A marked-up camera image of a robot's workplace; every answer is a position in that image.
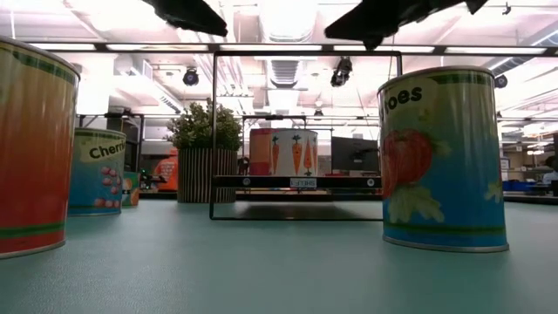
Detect carrot print tin can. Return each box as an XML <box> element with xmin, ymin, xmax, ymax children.
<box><xmin>269</xmin><ymin>128</ymin><xmax>320</xmax><ymax>177</ymax></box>

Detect tomatoes label tin can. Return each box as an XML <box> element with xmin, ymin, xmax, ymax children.
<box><xmin>377</xmin><ymin>65</ymin><xmax>510</xmax><ymax>254</ymax></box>

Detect cherries label tin can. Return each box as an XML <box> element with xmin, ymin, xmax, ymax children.
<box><xmin>67</xmin><ymin>127</ymin><xmax>128</xmax><ymax>218</ymax></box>

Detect black crossbar with light strips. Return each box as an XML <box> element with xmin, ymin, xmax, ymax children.
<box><xmin>0</xmin><ymin>41</ymin><xmax>558</xmax><ymax>58</ymax></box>

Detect black computer monitor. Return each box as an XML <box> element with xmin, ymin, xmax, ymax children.
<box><xmin>330</xmin><ymin>135</ymin><xmax>381</xmax><ymax>174</ymax></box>

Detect person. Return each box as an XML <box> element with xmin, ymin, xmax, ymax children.
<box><xmin>151</xmin><ymin>147</ymin><xmax>180</xmax><ymax>193</ymax></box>
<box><xmin>541</xmin><ymin>155</ymin><xmax>558</xmax><ymax>187</ymax></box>

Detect potted artificial plant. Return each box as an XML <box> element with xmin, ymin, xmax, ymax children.
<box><xmin>165</xmin><ymin>98</ymin><xmax>243</xmax><ymax>205</ymax></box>

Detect blue storage bins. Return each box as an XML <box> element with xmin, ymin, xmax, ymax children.
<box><xmin>502</xmin><ymin>180</ymin><xmax>544</xmax><ymax>193</ymax></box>

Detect green table mat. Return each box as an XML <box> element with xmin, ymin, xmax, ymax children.
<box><xmin>0</xmin><ymin>198</ymin><xmax>558</xmax><ymax>314</ymax></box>

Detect black ceiling camera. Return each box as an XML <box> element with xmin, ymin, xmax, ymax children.
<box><xmin>330</xmin><ymin>56</ymin><xmax>353</xmax><ymax>88</ymax></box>

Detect wooden shelf with black frame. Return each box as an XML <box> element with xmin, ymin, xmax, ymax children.
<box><xmin>208</xmin><ymin>50</ymin><xmax>404</xmax><ymax>222</ymax></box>

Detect black metal rig frame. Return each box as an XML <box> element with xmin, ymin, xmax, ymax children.
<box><xmin>138</xmin><ymin>189</ymin><xmax>558</xmax><ymax>206</ymax></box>

